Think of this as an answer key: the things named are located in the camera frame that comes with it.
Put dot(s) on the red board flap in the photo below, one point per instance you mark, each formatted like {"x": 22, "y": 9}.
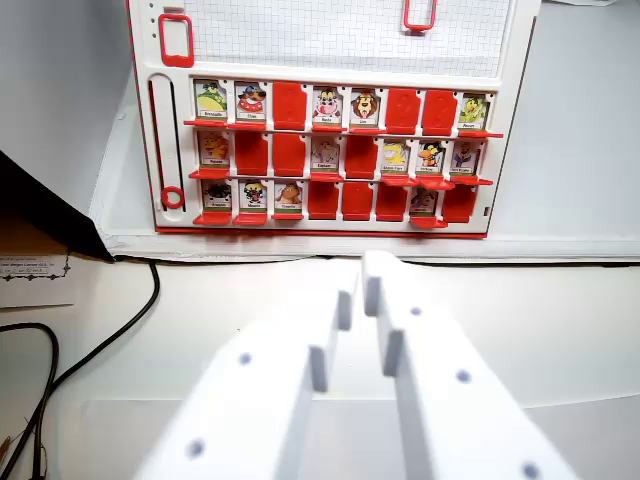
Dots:
{"x": 480, "y": 134}

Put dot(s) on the white printed paper sheet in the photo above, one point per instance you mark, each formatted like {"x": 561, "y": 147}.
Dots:
{"x": 35, "y": 285}

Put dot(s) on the black box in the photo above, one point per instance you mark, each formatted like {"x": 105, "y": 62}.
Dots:
{"x": 45, "y": 200}

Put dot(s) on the red and white game board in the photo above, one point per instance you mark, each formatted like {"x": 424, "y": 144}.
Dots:
{"x": 325, "y": 70}

